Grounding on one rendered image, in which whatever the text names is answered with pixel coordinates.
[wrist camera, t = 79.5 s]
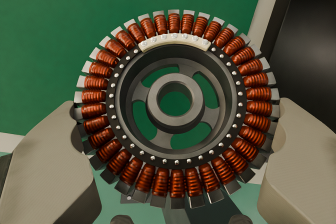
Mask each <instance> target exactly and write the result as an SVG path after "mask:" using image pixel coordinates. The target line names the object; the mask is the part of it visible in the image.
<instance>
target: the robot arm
mask: <svg viewBox="0 0 336 224"><path fill-rule="evenodd" d="M275 105H279V108H280V118H278V119H275V120H273V121H272V122H276V123H277V127H276V130H275V134H274V137H273V141H272V145H271V148H272V150H273V151H274V153H272V154H271V155H270V156H269V159H268V162H267V166H266V169H265V173H264V176H263V180H262V183H261V187H260V191H259V196H258V201H257V210H258V212H259V214H260V215H261V216H262V217H263V219H264V220H265V221H266V222H267V223H268V224H336V134H335V133H334V132H333V131H332V130H331V129H330V128H328V127H327V126H326V125H325V124H324V123H322V122H321V121H320V120H318V119H317V118H315V117H314V116H313V115H311V114H310V113H308V112H307V111H306V110H304V109H303V108H301V107H300V106H299V105H297V104H296V103H294V102H293V101H292V100H290V99H289V98H286V97H282V98H279V99H278V100H277V101H276V103H275ZM75 108H78V106H77V104H76V102H74V101H71V100H69V101H66V102H64V103H63V104H62V105H60V106H59V107H58V108H57V109H56V110H54V111H53V112H52V113H51V114H49V115H48V116H47V117H46V118H44V119H43V120H42V121H41V122H39V123H38V124H37V125H36V126H35V127H34V128H33V129H31V130H30V131H29V132H28V133H27V134H26V136H25V137H24V138H23V139H22V140H21V141H20V142H19V144H18V145H17V146H16V147H15V149H14V150H13V151H12V153H11V154H7V155H3V156H1V157H0V224H93V222H94V221H95V220H96V219H97V217H98V216H99V215H100V213H101V210H102V204H101V200H100V196H99V193H98V189H97V186H96V182H95V178H94V175H93V171H92V168H91V164H90V161H89V158H88V157H87V156H86V155H84V154H82V152H83V150H84V146H83V142H82V139H81V135H80V132H79V128H78V125H80V124H82V123H80V122H77V121H76V120H74V110H75ZM110 224H134V222H133V220H132V218H131V217H130V216H129V215H122V214H119V215H116V216H114V217H113V218H112V219H111V221H110ZM228 224H253V222H252V220H251V219H250V218H249V217H248V216H246V215H244V214H238V215H233V216H232V217H231V218H230V220H229V223H228Z"/></svg>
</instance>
